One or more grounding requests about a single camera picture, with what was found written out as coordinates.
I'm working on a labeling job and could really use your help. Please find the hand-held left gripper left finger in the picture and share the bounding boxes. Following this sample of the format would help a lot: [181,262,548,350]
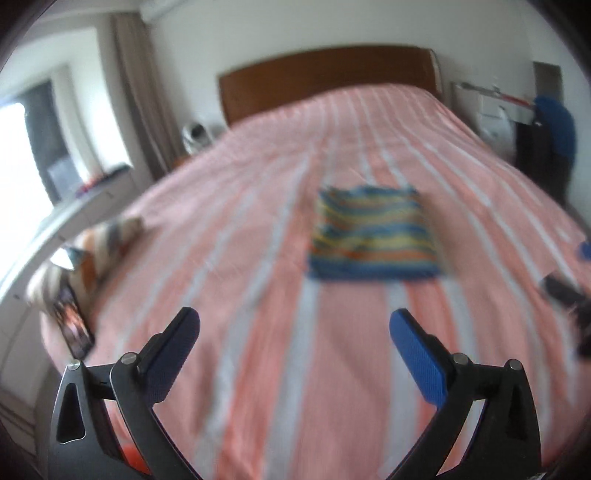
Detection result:
[48,307,201,480]

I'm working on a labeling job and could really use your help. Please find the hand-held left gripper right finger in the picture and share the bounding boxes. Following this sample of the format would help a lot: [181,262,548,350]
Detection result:
[389,309,543,480]

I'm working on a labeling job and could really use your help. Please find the multicolour striped knit sweater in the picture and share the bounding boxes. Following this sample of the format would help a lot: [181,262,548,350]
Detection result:
[307,185,448,282]

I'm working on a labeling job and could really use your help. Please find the clothes rack bar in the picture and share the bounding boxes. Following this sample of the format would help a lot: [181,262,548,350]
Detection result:
[454,80,539,110]

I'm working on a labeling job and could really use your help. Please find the dark hanging garment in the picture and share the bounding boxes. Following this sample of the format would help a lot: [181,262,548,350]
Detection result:
[513,121,574,206]

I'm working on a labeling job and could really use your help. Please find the dark tablet screen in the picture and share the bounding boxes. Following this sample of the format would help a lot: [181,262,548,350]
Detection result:
[52,281,96,360]

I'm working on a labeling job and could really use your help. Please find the orange object under gripper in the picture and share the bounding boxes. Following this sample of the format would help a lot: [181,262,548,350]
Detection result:
[121,444,151,477]

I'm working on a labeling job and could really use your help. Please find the striped orange grey pillow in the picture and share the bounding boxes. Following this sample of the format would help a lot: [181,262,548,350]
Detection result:
[27,216,145,315]

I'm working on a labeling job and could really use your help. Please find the pink white striped bedsheet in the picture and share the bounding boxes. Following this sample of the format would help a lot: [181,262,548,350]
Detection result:
[41,85,591,480]

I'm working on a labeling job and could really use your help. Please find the white hanging bag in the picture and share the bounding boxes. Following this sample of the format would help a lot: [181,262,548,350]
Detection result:
[478,105,514,151]

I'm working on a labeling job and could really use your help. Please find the small white fan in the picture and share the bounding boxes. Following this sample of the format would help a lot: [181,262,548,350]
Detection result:
[181,121,220,155]

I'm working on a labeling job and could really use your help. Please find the beige curtain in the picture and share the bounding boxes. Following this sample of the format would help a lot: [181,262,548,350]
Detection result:
[111,13,172,182]

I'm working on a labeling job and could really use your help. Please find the brown wooden headboard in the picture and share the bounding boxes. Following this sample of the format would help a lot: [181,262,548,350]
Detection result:
[218,45,445,127]

